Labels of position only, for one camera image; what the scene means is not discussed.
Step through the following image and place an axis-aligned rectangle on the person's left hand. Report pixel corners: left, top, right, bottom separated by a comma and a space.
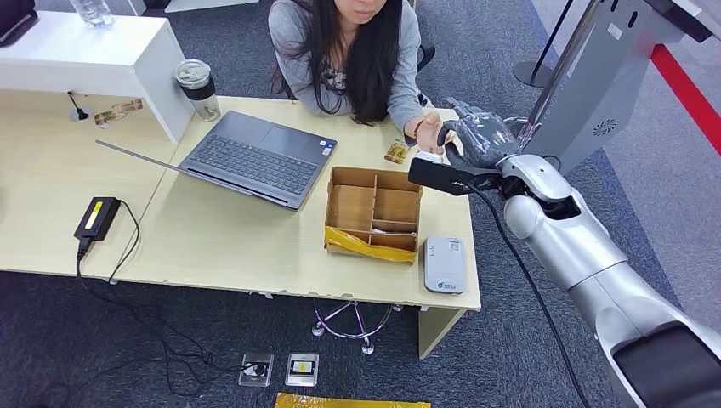
413, 111, 455, 156

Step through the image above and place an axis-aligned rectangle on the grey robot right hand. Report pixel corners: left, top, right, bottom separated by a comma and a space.
436, 96, 522, 173

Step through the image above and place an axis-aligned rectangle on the divided cardboard box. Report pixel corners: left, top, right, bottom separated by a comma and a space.
323, 166, 423, 264

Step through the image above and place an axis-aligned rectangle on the person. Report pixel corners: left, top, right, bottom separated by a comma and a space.
267, 0, 455, 156

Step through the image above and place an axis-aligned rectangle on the silver kiosk stand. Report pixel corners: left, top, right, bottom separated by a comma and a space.
520, 0, 721, 176

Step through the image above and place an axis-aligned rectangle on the grey open laptop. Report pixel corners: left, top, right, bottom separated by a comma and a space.
95, 110, 339, 213

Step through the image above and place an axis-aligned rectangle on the beige desk side panel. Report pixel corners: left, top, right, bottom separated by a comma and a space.
417, 307, 468, 360

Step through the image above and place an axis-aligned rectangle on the chrome stool base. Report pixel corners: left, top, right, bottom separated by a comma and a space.
311, 299, 404, 356

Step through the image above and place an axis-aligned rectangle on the clear tumbler with lid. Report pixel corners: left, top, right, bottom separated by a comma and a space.
173, 59, 221, 122

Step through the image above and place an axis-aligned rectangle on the white furniture base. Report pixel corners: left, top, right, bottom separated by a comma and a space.
164, 0, 261, 14

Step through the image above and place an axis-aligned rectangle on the floor socket yellow label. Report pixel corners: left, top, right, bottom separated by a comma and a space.
285, 352, 321, 388

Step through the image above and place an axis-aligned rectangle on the yellow wrapped package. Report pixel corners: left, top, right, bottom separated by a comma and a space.
275, 392, 433, 408

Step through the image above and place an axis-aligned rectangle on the floor socket with plug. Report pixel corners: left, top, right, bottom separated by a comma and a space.
238, 352, 276, 388

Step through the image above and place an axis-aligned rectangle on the black power adapter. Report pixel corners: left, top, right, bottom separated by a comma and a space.
73, 196, 122, 242

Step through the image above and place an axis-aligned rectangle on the small black antenna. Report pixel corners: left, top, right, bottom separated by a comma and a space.
66, 89, 91, 122

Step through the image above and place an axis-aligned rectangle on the white desk shelf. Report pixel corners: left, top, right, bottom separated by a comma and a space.
0, 9, 196, 145

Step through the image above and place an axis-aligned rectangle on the clear water bottle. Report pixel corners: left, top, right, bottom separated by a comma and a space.
70, 0, 115, 28

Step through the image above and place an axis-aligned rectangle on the black device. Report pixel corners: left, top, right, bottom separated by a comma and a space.
0, 0, 41, 48

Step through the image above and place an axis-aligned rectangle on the chrome stanchion post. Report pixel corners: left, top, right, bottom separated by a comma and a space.
502, 0, 601, 150

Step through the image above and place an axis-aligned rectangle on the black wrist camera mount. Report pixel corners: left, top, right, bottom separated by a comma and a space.
408, 150, 502, 197

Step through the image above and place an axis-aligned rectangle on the black stanchion post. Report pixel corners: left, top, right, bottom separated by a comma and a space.
512, 0, 578, 89

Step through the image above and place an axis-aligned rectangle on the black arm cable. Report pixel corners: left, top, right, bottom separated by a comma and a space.
467, 185, 593, 408

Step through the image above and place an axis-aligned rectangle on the black adapter cable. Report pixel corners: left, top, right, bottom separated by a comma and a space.
74, 200, 271, 398

